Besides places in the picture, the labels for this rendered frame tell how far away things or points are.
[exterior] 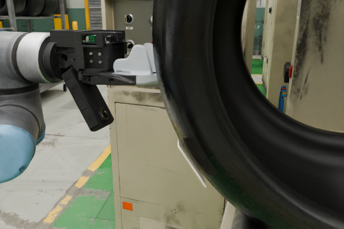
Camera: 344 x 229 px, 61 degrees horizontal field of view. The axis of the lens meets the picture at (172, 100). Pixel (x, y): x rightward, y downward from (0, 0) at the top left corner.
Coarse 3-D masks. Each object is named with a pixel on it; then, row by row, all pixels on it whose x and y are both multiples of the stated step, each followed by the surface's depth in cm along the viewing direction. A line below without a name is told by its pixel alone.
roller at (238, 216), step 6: (234, 216) 42; (240, 216) 41; (234, 222) 40; (240, 222) 39; (246, 222) 39; (252, 222) 39; (234, 228) 39; (240, 228) 38; (246, 228) 38; (252, 228) 38; (258, 228) 38
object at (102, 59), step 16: (64, 32) 47; (80, 32) 44; (96, 32) 43; (112, 32) 47; (48, 48) 47; (64, 48) 48; (80, 48) 44; (96, 48) 45; (112, 48) 45; (48, 64) 47; (64, 64) 48; (80, 64) 45; (96, 64) 46; (112, 64) 47
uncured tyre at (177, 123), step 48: (192, 0) 29; (240, 0) 52; (192, 48) 30; (240, 48) 55; (192, 96) 32; (240, 96) 57; (192, 144) 34; (240, 144) 32; (288, 144) 56; (336, 144) 54; (240, 192) 33; (288, 192) 32; (336, 192) 48
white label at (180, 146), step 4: (180, 144) 36; (180, 148) 34; (184, 148) 38; (184, 152) 35; (184, 156) 34; (188, 156) 36; (188, 160) 34; (192, 160) 38; (192, 164) 35; (192, 168) 34; (196, 168) 36; (196, 172) 34; (200, 172) 38; (200, 176) 35; (200, 180) 34; (204, 180) 36; (204, 184) 34
